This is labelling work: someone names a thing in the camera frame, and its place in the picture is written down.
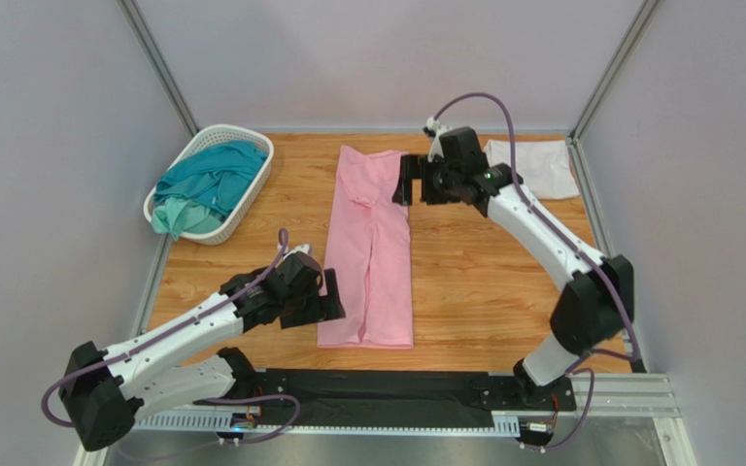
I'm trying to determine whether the pink t shirt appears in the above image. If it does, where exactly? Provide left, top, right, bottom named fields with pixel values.
left=317, top=146, right=414, bottom=350

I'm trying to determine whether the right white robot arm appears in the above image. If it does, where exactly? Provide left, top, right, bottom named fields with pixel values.
left=392, top=119, right=634, bottom=391

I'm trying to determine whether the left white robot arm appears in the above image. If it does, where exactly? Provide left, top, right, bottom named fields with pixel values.
left=56, top=250, right=346, bottom=451

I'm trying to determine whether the folded white t shirt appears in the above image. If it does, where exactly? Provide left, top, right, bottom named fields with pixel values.
left=514, top=141, right=580, bottom=200

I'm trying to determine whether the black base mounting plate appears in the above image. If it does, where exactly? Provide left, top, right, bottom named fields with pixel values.
left=225, top=369, right=577, bottom=428

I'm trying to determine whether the mint green t shirt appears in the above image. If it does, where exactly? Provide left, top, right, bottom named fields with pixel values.
left=150, top=198, right=225, bottom=240

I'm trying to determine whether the teal t shirt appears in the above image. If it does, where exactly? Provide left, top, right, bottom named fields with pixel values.
left=153, top=140, right=268, bottom=217

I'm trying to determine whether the white plastic laundry basket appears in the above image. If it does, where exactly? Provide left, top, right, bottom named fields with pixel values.
left=143, top=124, right=274, bottom=246

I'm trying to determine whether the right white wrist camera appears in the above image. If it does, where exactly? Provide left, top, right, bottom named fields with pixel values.
left=423, top=116, right=452, bottom=162

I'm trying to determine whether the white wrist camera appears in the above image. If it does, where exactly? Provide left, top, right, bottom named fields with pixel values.
left=423, top=116, right=452, bottom=162
left=277, top=244, right=313, bottom=257

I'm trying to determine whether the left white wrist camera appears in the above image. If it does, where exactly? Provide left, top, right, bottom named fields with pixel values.
left=277, top=244, right=313, bottom=257

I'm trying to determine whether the right aluminium corner post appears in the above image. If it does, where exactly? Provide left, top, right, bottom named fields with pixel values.
left=566, top=0, right=662, bottom=373

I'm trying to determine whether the aluminium corner post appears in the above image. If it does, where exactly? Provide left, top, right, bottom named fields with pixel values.
left=566, top=0, right=662, bottom=373
left=118, top=0, right=198, bottom=336

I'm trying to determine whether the left aluminium corner post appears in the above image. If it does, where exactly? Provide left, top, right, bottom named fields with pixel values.
left=118, top=0, right=198, bottom=336

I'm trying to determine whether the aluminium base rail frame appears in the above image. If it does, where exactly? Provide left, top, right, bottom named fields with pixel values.
left=74, top=364, right=697, bottom=466

